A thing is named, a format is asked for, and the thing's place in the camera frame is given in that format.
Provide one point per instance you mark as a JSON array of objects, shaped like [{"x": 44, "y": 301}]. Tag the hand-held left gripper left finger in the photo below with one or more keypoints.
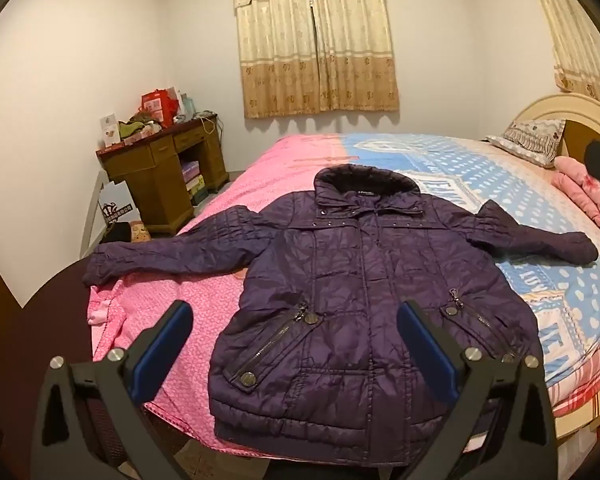
[{"x": 162, "y": 347}]

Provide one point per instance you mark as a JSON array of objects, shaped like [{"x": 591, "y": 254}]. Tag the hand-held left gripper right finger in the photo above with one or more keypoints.
[{"x": 425, "y": 352}]

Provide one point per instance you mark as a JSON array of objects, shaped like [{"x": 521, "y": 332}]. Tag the purple quilted jacket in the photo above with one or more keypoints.
[{"x": 355, "y": 285}]

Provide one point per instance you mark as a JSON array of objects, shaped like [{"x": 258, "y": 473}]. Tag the pink folded quilt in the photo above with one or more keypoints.
[{"x": 587, "y": 195}]

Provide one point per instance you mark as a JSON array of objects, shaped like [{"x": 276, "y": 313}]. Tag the pink floral sheet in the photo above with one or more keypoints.
[{"x": 180, "y": 285}]

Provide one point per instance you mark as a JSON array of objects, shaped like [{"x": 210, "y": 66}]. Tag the cream bed headboard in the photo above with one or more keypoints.
[{"x": 565, "y": 107}]

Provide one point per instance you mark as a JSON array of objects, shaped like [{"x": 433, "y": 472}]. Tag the patterned pillow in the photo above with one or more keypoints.
[{"x": 527, "y": 140}]

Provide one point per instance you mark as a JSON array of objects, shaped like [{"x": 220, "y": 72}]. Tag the bed with pink blue sheets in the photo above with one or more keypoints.
[{"x": 520, "y": 200}]

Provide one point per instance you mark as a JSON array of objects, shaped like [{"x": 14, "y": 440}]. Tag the dark maroon bed footboard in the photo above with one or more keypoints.
[{"x": 55, "y": 310}]

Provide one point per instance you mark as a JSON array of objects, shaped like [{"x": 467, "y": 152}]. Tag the black object on floor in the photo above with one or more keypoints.
[{"x": 117, "y": 233}]

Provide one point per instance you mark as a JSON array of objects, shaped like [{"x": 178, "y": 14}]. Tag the narrow beige side curtain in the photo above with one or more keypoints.
[{"x": 575, "y": 40}]

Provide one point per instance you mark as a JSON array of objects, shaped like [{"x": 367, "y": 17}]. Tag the white box with crown print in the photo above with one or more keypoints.
[{"x": 117, "y": 205}]

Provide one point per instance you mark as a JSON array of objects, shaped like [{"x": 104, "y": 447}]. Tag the pink plaid sheet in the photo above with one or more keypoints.
[{"x": 585, "y": 375}]

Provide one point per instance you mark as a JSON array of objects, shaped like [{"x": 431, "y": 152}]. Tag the brown wooden desk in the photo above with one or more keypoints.
[{"x": 160, "y": 180}]

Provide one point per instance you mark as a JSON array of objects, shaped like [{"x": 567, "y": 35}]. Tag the stack of boxes in desk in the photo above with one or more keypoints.
[{"x": 194, "y": 177}]

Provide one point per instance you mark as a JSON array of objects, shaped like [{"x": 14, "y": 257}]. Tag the green cloth pile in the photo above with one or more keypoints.
[{"x": 132, "y": 131}]

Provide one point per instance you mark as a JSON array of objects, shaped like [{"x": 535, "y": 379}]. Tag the white card box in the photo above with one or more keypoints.
[{"x": 110, "y": 132}]

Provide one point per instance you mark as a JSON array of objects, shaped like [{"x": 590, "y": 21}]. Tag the red gift bag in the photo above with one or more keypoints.
[{"x": 157, "y": 106}]

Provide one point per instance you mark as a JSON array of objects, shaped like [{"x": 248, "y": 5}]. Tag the pale blue bag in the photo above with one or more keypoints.
[{"x": 188, "y": 106}]

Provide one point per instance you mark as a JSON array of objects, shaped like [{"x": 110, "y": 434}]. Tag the wide beige window curtain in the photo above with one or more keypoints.
[{"x": 320, "y": 45}]

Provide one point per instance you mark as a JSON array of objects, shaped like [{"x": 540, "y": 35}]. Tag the grey metal frame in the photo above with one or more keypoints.
[{"x": 91, "y": 215}]

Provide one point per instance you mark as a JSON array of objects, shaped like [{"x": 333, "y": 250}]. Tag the cream bed frame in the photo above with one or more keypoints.
[{"x": 590, "y": 427}]

